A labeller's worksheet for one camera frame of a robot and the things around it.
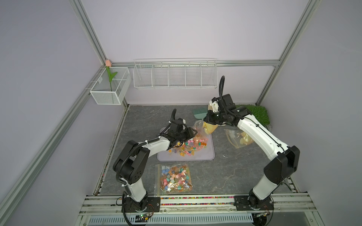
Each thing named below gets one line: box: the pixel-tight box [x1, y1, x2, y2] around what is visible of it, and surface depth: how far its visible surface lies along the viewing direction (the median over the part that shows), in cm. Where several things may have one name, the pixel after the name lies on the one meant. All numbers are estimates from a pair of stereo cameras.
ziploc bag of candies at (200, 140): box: [184, 119, 209, 152], surface depth 96 cm
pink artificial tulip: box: [105, 59, 118, 92], surface depth 91 cm
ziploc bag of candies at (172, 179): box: [153, 163, 193, 197], surface depth 82 cm
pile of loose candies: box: [168, 136, 209, 157], surface depth 96 cm
